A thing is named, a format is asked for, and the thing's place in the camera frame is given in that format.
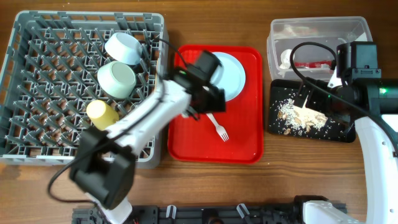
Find red sauce packet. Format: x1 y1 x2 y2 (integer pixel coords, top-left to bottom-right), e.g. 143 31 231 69
294 60 331 68

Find food scraps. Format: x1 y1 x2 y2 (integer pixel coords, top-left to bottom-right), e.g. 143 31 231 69
276 99 328 136

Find large light blue plate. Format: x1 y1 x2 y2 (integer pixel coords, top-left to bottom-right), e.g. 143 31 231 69
210 52 246 101

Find green bowl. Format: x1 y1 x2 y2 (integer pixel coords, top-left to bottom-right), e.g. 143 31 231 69
97 61 136 99

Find small light blue bowl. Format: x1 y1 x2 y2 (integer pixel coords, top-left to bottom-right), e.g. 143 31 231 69
104 32 142 65

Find yellow cup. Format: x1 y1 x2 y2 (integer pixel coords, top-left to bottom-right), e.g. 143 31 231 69
86 100 119 131

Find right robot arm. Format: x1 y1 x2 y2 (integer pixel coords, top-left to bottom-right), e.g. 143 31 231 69
289 41 397 223

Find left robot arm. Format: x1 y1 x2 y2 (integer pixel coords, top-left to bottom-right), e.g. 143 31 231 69
69 50 226 223

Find grey dishwasher rack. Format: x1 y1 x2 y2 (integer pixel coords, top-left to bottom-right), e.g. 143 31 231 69
1 11 169 166

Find black tray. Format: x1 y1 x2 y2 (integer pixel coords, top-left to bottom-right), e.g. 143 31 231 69
267 80 356 143

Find clear plastic bin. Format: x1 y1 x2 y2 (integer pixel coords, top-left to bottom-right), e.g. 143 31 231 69
267 16 373 81

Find white plastic fork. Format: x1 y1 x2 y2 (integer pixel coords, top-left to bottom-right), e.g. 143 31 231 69
206 113 229 142

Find red plastic tray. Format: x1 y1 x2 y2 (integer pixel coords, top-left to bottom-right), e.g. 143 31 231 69
168 44 264 164

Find crumpled white napkin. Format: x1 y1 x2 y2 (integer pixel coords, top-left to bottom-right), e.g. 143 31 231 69
279 49 292 70

